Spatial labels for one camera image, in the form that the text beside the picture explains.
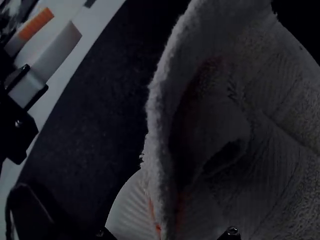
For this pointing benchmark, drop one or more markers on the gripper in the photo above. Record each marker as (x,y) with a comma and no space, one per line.
(15,130)

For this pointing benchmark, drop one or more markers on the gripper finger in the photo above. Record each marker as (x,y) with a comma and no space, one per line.
(135,212)
(27,32)
(57,50)
(232,234)

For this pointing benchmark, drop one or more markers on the pale towel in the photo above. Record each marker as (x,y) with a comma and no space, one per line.
(250,100)

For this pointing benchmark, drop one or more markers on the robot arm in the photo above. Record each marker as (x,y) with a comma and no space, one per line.
(42,217)

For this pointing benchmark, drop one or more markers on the black mat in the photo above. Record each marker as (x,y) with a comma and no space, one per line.
(100,112)

